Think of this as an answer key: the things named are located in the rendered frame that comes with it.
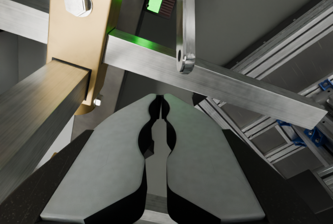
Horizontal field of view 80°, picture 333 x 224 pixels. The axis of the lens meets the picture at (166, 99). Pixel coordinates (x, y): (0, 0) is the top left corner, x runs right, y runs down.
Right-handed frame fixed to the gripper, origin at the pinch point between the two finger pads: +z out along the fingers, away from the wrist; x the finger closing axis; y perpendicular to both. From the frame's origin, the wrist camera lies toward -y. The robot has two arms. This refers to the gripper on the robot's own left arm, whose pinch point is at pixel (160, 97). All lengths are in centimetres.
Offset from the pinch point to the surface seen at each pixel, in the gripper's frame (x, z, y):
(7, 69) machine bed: -33.3, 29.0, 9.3
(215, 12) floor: 24, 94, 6
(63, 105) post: -7.4, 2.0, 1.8
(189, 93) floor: 14, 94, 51
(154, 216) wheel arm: -1.8, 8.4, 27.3
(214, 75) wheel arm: 5.4, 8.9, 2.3
